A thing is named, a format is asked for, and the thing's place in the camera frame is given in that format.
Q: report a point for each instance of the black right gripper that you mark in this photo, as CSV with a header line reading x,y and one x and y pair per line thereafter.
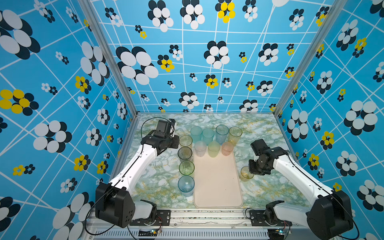
x,y
252,170

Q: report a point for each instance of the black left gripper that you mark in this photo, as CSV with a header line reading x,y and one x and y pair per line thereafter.
x,y
175,145

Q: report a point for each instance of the amber short glass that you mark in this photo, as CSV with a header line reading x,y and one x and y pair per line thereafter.
x,y
245,174

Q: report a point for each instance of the clear frosted textured cup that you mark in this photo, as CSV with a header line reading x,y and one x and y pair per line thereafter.
x,y
200,148

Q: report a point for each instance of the pink textured cup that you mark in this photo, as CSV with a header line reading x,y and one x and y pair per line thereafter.
x,y
227,148

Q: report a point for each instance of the teal textured cup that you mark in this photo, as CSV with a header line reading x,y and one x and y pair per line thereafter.
x,y
208,135
196,134

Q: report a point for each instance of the light green textured cup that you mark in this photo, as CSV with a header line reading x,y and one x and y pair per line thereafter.
x,y
213,149

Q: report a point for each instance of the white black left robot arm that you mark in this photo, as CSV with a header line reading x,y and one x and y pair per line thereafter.
x,y
114,203

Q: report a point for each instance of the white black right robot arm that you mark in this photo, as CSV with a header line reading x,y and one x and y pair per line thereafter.
x,y
329,214

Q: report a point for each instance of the beige rectangular tray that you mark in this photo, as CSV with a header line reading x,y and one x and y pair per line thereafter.
x,y
217,182

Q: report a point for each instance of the yellow clear glass left column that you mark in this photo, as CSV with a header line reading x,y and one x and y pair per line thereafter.
x,y
186,141

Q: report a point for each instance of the grey smoky glass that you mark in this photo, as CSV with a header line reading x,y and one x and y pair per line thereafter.
x,y
185,154

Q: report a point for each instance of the green clear glass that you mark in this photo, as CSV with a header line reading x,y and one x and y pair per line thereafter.
x,y
186,168

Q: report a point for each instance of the yellow clear tall glass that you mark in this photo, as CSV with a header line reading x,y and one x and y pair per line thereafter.
x,y
234,136

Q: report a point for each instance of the blue clear glass front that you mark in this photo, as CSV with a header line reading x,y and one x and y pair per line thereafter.
x,y
186,185

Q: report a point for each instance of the blue clear tall glass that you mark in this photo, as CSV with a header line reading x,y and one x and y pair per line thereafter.
x,y
222,132

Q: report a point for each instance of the small green circuit board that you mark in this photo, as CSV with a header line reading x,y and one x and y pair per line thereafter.
x,y
149,233

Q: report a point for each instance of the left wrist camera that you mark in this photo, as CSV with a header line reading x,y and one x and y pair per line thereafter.
x,y
173,123

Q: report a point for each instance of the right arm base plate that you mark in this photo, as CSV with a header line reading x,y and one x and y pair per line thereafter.
x,y
258,219

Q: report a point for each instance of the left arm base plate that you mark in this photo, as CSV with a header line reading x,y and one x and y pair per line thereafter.
x,y
162,218

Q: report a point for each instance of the aluminium front frame rail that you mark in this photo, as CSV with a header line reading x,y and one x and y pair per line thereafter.
x,y
200,224

